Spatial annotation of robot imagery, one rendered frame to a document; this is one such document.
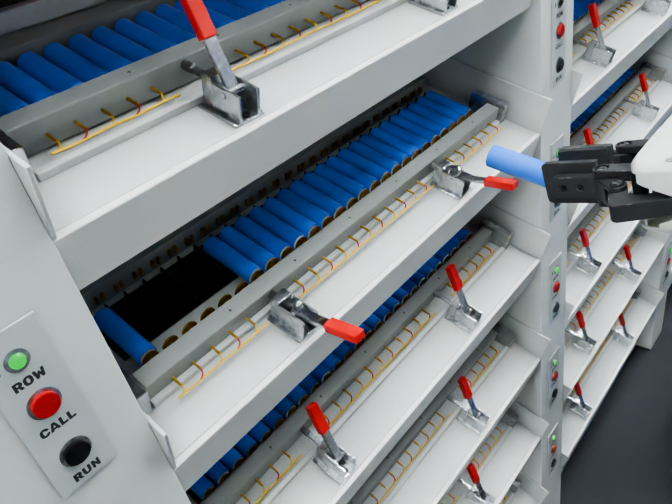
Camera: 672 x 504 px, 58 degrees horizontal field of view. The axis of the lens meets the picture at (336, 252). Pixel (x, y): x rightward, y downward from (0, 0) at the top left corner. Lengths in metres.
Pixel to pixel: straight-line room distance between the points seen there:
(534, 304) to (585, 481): 0.70
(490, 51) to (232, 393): 0.55
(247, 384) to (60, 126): 0.24
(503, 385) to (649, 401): 0.83
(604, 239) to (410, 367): 0.68
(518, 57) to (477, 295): 0.32
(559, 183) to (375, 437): 0.37
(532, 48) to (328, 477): 0.55
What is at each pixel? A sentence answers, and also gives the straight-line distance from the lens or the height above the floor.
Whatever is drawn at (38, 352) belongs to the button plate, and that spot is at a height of 1.11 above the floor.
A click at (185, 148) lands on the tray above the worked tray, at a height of 1.17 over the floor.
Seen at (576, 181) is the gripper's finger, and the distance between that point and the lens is 0.46.
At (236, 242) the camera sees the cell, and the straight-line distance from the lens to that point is 0.59.
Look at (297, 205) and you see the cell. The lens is 0.63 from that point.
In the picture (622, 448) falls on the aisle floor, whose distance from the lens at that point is 1.69.
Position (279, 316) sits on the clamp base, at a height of 0.99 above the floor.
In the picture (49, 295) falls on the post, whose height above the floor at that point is 1.14.
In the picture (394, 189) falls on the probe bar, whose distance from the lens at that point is 0.65.
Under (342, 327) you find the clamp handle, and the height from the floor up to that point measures 1.00.
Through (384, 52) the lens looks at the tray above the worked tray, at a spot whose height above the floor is 1.17.
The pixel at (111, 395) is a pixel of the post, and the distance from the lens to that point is 0.42.
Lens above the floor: 1.31
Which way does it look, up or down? 33 degrees down
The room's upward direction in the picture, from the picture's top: 13 degrees counter-clockwise
